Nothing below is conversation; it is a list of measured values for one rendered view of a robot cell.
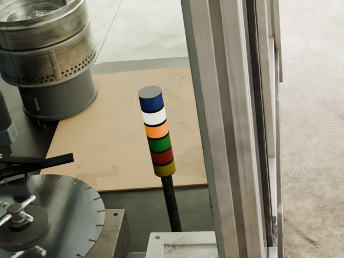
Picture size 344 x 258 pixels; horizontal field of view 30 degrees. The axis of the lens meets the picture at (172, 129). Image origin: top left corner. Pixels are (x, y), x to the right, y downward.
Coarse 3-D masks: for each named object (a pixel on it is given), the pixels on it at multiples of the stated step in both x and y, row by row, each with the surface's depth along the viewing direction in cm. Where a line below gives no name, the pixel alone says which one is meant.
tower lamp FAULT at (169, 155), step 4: (168, 148) 127; (152, 152) 127; (156, 152) 126; (160, 152) 126; (164, 152) 126; (168, 152) 127; (172, 152) 128; (152, 156) 128; (156, 156) 127; (160, 156) 127; (164, 156) 127; (168, 156) 127; (172, 156) 128; (152, 160) 129; (156, 160) 127; (160, 160) 127; (164, 160) 127; (168, 160) 128; (160, 164) 128
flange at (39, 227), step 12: (36, 216) 127; (48, 216) 126; (0, 228) 125; (12, 228) 123; (24, 228) 123; (36, 228) 124; (48, 228) 125; (0, 240) 123; (12, 240) 122; (24, 240) 122; (36, 240) 122
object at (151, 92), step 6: (144, 90) 121; (150, 90) 121; (156, 90) 121; (144, 96) 119; (150, 96) 119; (156, 96) 119; (144, 102) 120; (150, 102) 119; (156, 102) 120; (162, 102) 121; (144, 108) 121; (150, 108) 120; (156, 108) 120
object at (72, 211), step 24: (0, 192) 136; (24, 192) 135; (48, 192) 134; (72, 192) 133; (96, 192) 132; (0, 216) 130; (72, 216) 127; (96, 216) 126; (48, 240) 122; (72, 240) 121; (96, 240) 120
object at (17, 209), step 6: (30, 198) 125; (0, 204) 126; (6, 204) 125; (12, 204) 124; (18, 204) 124; (24, 204) 124; (12, 210) 122; (18, 210) 122; (6, 216) 122; (12, 216) 122; (18, 216) 123; (24, 216) 121; (30, 216) 121; (0, 222) 121; (18, 222) 123
